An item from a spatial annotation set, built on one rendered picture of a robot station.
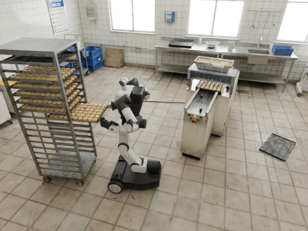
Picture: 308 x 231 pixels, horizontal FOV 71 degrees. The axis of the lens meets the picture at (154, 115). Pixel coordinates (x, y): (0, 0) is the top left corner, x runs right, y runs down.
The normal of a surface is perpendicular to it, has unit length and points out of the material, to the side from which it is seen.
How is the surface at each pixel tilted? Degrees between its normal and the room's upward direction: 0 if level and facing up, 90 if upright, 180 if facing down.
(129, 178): 0
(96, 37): 90
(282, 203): 0
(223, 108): 90
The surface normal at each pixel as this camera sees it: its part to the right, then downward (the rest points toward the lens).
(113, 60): -0.28, 0.13
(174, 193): 0.00, -0.85
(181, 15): -0.28, 0.51
